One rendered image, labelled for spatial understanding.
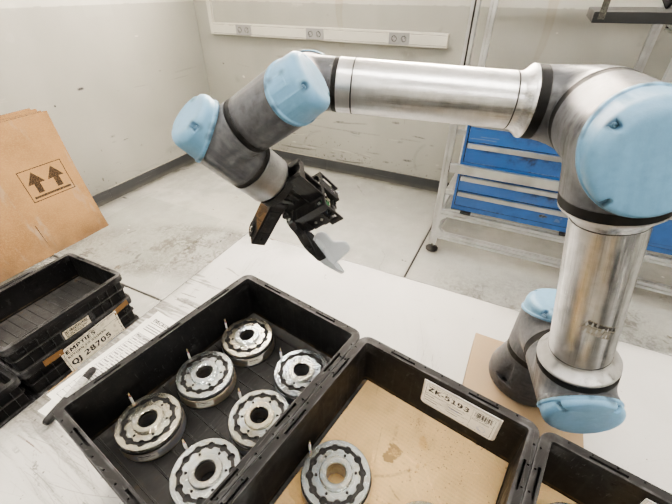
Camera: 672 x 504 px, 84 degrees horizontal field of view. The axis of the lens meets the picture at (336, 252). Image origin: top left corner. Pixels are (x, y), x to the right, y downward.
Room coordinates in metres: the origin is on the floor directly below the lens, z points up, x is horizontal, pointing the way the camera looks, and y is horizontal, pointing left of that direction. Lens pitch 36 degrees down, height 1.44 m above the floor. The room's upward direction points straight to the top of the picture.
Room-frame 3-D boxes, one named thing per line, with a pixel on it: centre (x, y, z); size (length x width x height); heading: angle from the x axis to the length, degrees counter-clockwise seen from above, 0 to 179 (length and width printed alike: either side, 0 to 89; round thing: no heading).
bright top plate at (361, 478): (0.25, 0.00, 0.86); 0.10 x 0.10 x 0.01
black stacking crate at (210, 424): (0.39, 0.19, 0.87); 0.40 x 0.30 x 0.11; 144
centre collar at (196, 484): (0.26, 0.19, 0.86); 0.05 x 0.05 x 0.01
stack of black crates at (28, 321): (0.94, 0.99, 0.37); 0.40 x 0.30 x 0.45; 154
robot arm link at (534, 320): (0.51, -0.42, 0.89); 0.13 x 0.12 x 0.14; 169
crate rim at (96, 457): (0.39, 0.19, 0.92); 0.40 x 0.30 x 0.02; 144
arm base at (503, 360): (0.52, -0.42, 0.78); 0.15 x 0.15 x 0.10
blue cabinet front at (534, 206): (1.86, -1.03, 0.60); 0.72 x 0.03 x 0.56; 64
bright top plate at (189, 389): (0.43, 0.24, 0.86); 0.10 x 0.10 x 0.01
